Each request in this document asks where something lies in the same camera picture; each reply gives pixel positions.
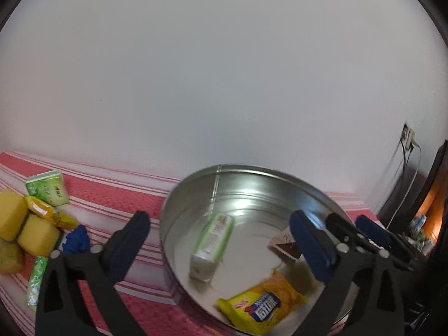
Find black power cable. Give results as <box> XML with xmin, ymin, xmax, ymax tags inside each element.
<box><xmin>398</xmin><ymin>143</ymin><xmax>414</xmax><ymax>186</ymax></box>

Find large green tissue pack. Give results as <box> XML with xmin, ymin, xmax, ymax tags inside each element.
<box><xmin>189</xmin><ymin>213</ymin><xmax>235</xmax><ymax>283</ymax></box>

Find small green tissue pack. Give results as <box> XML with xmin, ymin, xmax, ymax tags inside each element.
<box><xmin>25</xmin><ymin>170</ymin><xmax>69</xmax><ymax>206</ymax></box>

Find yellow blue cracker packet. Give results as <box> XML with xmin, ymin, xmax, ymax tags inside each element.
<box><xmin>216</xmin><ymin>269</ymin><xmax>307</xmax><ymax>335</ymax></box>

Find white power cable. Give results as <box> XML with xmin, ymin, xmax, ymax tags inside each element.
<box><xmin>384</xmin><ymin>141</ymin><xmax>423</xmax><ymax>230</ymax></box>

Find cluttered items on shelf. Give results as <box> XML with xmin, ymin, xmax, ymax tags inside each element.
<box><xmin>408</xmin><ymin>213</ymin><xmax>436</xmax><ymax>256</ymax></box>

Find orange yellow snack packet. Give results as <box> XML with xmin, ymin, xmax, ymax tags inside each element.
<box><xmin>24</xmin><ymin>196</ymin><xmax>79</xmax><ymax>231</ymax></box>

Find wall power outlet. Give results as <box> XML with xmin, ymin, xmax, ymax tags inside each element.
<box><xmin>401</xmin><ymin>123</ymin><xmax>415</xmax><ymax>150</ymax></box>

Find pink blossom snack packet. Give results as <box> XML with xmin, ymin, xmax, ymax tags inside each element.
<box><xmin>269</xmin><ymin>227</ymin><xmax>302</xmax><ymax>261</ymax></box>

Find round metal cookie tin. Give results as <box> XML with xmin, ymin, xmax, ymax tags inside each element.
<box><xmin>160</xmin><ymin>165</ymin><xmax>349</xmax><ymax>335</ymax></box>

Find thin green packet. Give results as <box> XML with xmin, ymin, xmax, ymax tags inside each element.
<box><xmin>26</xmin><ymin>256</ymin><xmax>48</xmax><ymax>312</ymax></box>

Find yellow sponge green backing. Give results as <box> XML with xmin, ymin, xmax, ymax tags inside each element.
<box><xmin>0</xmin><ymin>189</ymin><xmax>28</xmax><ymax>242</ymax></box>

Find worn green speckled sponge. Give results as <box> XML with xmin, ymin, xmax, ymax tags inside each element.
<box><xmin>0</xmin><ymin>238</ymin><xmax>24</xmax><ymax>275</ymax></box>

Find blue cloth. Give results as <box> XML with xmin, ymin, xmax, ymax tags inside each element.
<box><xmin>62</xmin><ymin>225</ymin><xmax>90</xmax><ymax>255</ymax></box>

